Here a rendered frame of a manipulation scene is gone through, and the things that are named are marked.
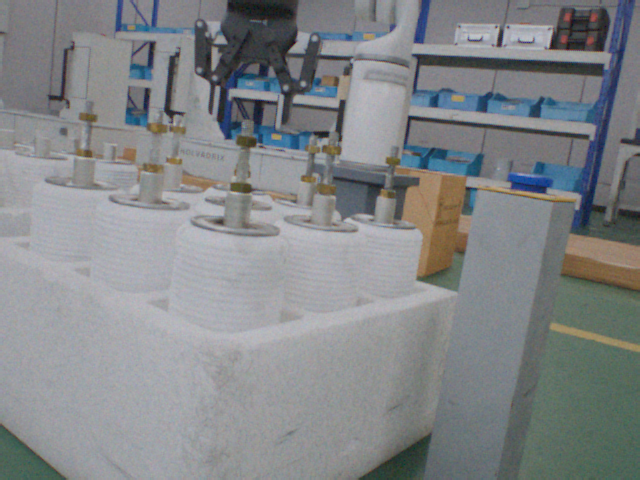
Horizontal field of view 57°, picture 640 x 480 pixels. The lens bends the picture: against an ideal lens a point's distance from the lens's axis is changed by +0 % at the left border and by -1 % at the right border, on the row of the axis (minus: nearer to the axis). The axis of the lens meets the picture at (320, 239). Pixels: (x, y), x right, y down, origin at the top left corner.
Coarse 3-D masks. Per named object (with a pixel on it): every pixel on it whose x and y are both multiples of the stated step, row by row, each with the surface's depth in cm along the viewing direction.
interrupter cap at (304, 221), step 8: (288, 216) 60; (296, 216) 61; (304, 216) 62; (296, 224) 57; (304, 224) 56; (312, 224) 56; (336, 224) 61; (344, 224) 60; (352, 224) 61; (344, 232) 57; (352, 232) 57
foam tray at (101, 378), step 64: (0, 256) 60; (0, 320) 60; (64, 320) 53; (128, 320) 47; (320, 320) 52; (384, 320) 58; (448, 320) 70; (0, 384) 61; (64, 384) 53; (128, 384) 47; (192, 384) 42; (256, 384) 44; (320, 384) 51; (384, 384) 61; (64, 448) 54; (128, 448) 48; (192, 448) 43; (256, 448) 46; (320, 448) 53; (384, 448) 64
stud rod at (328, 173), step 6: (330, 132) 58; (336, 132) 58; (330, 138) 58; (336, 138) 58; (330, 144) 58; (336, 144) 58; (330, 156) 58; (330, 162) 58; (324, 168) 58; (330, 168) 58; (324, 174) 59; (330, 174) 58; (324, 180) 58; (330, 180) 58
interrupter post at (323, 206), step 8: (320, 200) 58; (328, 200) 58; (312, 208) 59; (320, 208) 58; (328, 208) 58; (312, 216) 59; (320, 216) 58; (328, 216) 58; (320, 224) 58; (328, 224) 59
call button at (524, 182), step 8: (512, 176) 53; (520, 176) 53; (528, 176) 52; (536, 176) 52; (512, 184) 54; (520, 184) 53; (528, 184) 53; (536, 184) 52; (544, 184) 52; (552, 184) 53; (536, 192) 53; (544, 192) 53
